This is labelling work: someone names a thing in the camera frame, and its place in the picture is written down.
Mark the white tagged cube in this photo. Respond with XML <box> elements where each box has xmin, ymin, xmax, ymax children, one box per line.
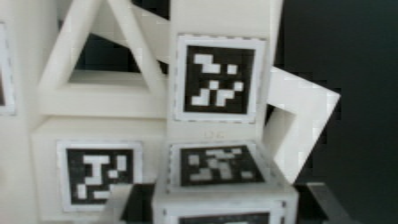
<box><xmin>154</xmin><ymin>141</ymin><xmax>299</xmax><ymax>224</ymax></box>

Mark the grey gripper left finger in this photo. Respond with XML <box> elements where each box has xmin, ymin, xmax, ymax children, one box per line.
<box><xmin>104</xmin><ymin>184</ymin><xmax>155</xmax><ymax>224</ymax></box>

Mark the white chair back frame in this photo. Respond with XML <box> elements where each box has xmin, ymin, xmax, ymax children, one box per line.
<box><xmin>0</xmin><ymin>0</ymin><xmax>344</xmax><ymax>186</ymax></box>

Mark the white chair leg with tag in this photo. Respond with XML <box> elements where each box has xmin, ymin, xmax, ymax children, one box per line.
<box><xmin>33</xmin><ymin>117</ymin><xmax>166</xmax><ymax>224</ymax></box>

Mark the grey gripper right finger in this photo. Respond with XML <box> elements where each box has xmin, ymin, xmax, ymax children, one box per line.
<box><xmin>296</xmin><ymin>182</ymin><xmax>363</xmax><ymax>224</ymax></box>

